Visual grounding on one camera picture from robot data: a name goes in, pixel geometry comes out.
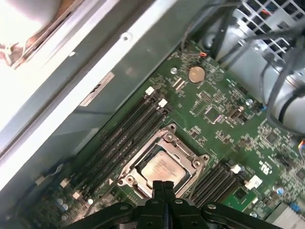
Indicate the round coin battery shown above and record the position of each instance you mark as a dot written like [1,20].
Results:
[196,74]

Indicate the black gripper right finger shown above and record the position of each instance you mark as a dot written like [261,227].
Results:
[177,214]

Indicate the silver finned heatsink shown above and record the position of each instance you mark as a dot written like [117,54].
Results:
[286,215]

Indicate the metal socket cover frame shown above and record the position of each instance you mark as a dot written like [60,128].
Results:
[185,149]

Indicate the green motherboard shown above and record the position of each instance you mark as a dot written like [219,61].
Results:
[226,133]

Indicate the grey metal drive cage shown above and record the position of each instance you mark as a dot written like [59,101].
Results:
[250,59]

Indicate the black RAM slot white clips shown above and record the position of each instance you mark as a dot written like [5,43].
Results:
[107,137]
[218,186]
[119,149]

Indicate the silver square CPU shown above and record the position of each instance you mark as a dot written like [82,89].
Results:
[164,167]

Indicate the black open PC case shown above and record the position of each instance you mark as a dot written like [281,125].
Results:
[107,71]

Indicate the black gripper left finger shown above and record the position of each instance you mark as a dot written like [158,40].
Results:
[152,214]

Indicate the CPU socket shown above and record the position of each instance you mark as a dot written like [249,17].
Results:
[129,179]

